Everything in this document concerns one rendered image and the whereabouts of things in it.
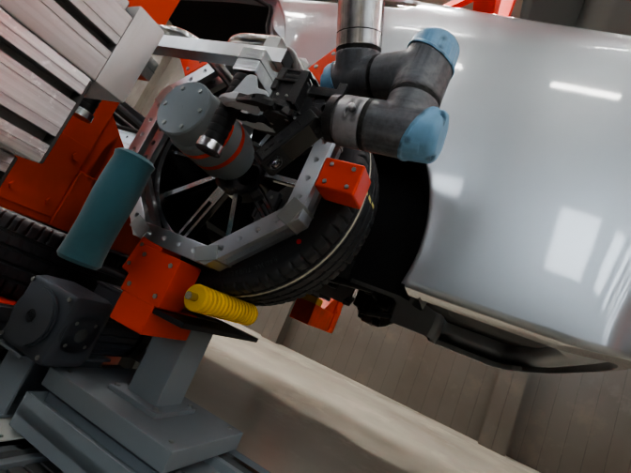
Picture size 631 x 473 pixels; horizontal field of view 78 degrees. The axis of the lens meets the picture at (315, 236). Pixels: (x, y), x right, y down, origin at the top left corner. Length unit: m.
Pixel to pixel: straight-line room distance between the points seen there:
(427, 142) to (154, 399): 0.84
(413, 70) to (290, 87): 0.18
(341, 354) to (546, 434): 2.76
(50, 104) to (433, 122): 0.41
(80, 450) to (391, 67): 0.93
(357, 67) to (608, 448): 5.59
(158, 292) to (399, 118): 0.60
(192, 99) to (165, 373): 0.63
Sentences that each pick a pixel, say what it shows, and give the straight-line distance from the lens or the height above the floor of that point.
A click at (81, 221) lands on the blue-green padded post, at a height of 0.56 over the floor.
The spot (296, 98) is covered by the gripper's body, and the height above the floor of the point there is 0.85.
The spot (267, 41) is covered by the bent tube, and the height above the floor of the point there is 0.99.
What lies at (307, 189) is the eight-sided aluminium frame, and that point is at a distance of 0.81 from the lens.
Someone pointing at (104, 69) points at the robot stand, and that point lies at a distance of 0.44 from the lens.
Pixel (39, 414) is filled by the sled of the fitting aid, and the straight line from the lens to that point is 1.10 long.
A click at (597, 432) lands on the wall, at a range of 5.91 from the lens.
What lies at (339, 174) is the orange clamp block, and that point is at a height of 0.85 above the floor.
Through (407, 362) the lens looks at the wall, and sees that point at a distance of 5.93.
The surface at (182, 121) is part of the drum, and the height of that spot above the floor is 0.82.
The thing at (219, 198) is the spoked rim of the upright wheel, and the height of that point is 0.75.
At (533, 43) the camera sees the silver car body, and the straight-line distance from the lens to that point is 1.43.
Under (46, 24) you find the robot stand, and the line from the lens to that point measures 0.42.
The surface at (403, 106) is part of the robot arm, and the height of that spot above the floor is 0.87.
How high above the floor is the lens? 0.56
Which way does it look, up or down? 11 degrees up
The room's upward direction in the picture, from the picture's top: 23 degrees clockwise
